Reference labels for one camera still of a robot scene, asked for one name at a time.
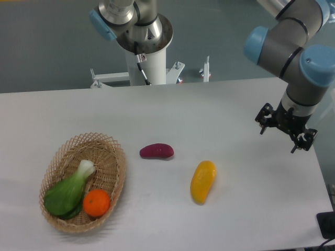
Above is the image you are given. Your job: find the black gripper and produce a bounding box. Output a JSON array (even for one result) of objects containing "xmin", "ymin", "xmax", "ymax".
[{"xmin": 255, "ymin": 102, "xmax": 318, "ymax": 153}]

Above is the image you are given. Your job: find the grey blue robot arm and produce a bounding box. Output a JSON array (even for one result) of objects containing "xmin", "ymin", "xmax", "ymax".
[{"xmin": 89, "ymin": 1, "xmax": 334, "ymax": 151}]

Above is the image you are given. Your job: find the woven wicker basket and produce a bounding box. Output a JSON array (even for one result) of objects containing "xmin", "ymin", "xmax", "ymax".
[{"xmin": 39, "ymin": 132, "xmax": 126, "ymax": 233}]

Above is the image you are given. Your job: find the yellow mango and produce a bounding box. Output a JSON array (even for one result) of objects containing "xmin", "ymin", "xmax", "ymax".
[{"xmin": 190, "ymin": 161, "xmax": 217, "ymax": 204}]

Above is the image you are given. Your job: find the black device at edge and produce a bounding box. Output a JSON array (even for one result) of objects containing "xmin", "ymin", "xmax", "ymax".
[{"xmin": 316, "ymin": 211, "xmax": 334, "ymax": 239}]

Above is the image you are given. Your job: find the purple sweet potato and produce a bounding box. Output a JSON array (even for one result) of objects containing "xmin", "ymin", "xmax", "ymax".
[{"xmin": 139, "ymin": 143, "xmax": 174, "ymax": 159}]

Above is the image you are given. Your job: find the orange fruit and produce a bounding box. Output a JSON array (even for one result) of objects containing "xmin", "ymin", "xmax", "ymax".
[{"xmin": 83, "ymin": 189, "xmax": 110, "ymax": 218}]

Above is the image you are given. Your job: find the green bok choy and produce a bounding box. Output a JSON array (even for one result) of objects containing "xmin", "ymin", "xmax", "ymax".
[{"xmin": 43, "ymin": 160, "xmax": 95, "ymax": 220}]

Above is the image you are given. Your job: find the white levelling foot bracket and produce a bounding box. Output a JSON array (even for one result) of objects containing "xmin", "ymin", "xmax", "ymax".
[{"xmin": 199, "ymin": 55, "xmax": 211, "ymax": 82}]

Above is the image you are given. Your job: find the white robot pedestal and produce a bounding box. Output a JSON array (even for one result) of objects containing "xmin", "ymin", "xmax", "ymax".
[{"xmin": 90, "ymin": 14, "xmax": 186, "ymax": 88}]

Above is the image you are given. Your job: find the black cable on pedestal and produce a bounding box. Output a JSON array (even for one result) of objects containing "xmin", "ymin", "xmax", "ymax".
[{"xmin": 133, "ymin": 41, "xmax": 152, "ymax": 86}]

